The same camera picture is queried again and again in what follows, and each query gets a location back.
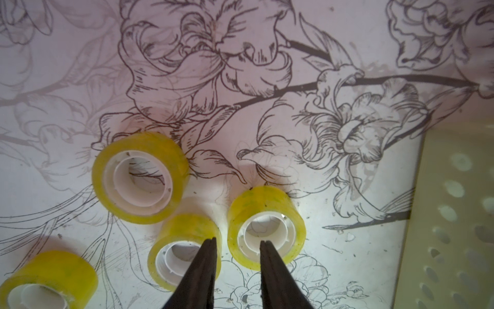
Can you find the yellow tape roll cluster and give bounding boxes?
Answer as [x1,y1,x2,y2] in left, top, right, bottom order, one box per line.
[147,213,221,291]
[227,186,306,271]
[92,132,189,225]

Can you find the yellow tape roll far left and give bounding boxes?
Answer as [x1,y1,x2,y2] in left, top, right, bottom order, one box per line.
[1,251,99,308]

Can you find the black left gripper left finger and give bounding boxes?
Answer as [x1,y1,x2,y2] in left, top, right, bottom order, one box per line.
[163,238,217,309]

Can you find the pale green perforated storage basket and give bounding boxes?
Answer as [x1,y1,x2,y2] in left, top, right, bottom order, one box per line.
[394,122,493,308]

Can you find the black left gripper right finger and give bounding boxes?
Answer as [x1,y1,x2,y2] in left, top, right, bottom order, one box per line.
[260,241,313,309]

